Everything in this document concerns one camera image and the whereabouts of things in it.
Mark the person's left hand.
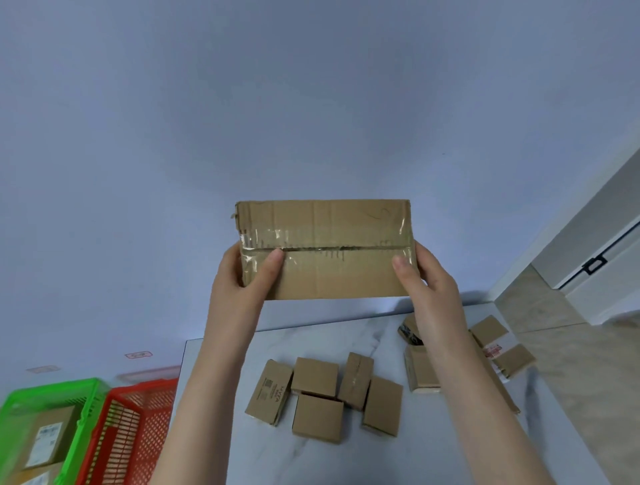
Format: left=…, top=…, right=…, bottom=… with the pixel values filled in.
left=209, top=242, right=286, bottom=352

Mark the red plastic basket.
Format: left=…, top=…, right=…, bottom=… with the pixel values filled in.
left=75, top=378, right=180, bottom=485

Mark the white door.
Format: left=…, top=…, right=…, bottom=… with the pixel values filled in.
left=557, top=215, right=640, bottom=326

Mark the person's right forearm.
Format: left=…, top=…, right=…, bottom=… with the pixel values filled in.
left=427, top=342, right=553, bottom=485

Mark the person's left forearm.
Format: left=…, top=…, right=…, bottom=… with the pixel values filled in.
left=149, top=337, right=261, bottom=485

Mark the clear-taped cardboard box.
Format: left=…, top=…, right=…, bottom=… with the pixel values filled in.
left=22, top=405, right=82, bottom=470

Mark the person's right hand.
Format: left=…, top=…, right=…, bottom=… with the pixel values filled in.
left=392, top=242, right=472, bottom=356

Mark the yellow-taped cardboard box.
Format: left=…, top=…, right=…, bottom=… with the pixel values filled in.
left=15, top=462, right=66, bottom=485

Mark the green plastic basket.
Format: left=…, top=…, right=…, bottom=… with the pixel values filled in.
left=0, top=378, right=112, bottom=485

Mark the pile of brown cardboard boxes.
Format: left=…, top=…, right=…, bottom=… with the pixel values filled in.
left=245, top=312, right=539, bottom=444

